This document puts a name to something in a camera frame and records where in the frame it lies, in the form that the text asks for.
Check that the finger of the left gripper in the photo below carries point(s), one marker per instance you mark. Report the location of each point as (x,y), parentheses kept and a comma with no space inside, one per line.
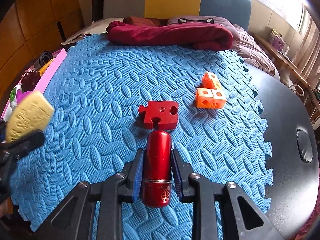
(22,146)

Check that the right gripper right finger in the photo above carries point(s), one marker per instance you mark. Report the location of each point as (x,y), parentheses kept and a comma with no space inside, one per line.
(180,171)

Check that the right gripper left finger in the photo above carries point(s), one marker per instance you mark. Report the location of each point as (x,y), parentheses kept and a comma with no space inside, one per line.
(134,178)

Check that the red metallic cylinder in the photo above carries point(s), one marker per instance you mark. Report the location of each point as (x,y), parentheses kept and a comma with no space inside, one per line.
(156,183)

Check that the yellow oval perforated object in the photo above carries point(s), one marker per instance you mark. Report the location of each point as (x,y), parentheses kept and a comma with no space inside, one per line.
(34,112)

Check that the white green plug-in device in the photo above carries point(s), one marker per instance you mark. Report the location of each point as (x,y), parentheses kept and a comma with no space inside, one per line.
(13,99)

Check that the magenta plastic cup toy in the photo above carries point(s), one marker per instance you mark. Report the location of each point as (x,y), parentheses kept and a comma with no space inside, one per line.
(21,95)

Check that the red puzzle piece block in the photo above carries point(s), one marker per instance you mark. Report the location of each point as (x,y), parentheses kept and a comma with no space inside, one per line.
(162,115)

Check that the dark brown gold ornament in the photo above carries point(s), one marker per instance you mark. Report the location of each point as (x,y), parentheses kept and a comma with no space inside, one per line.
(30,80)

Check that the orange linked cubes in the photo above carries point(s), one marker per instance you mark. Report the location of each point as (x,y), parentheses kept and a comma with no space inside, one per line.
(211,94)

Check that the orange toy car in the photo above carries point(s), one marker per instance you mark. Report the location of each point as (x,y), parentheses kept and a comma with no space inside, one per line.
(45,67)

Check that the black grey cylinder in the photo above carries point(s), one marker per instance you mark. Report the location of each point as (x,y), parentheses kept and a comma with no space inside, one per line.
(44,58)

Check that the blue foam puzzle mat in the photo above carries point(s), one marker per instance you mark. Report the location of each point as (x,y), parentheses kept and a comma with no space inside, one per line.
(75,185)

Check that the pink shallow cardboard box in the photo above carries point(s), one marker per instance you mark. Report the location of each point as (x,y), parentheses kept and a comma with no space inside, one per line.
(58,56)

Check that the wooden wardrobe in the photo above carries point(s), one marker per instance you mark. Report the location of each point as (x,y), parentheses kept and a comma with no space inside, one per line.
(31,27)

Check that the dark red folded blanket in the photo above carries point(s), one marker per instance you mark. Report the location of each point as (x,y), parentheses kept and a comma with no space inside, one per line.
(200,36)

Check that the pink striped bedsheet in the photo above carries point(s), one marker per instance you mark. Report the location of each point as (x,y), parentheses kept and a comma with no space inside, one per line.
(252,53)

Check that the wooden side table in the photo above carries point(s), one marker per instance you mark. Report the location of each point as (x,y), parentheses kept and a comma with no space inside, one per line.
(305,93)

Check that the cat print pillow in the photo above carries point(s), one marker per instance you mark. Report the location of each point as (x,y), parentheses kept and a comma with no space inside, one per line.
(206,19)

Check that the beige canvas bag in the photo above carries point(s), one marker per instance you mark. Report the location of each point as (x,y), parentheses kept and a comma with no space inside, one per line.
(97,27)

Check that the purple box on table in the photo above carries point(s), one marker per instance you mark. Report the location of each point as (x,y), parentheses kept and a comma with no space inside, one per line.
(275,38)

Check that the grey yellow blue headboard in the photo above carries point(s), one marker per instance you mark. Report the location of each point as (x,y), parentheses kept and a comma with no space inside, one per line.
(235,11)

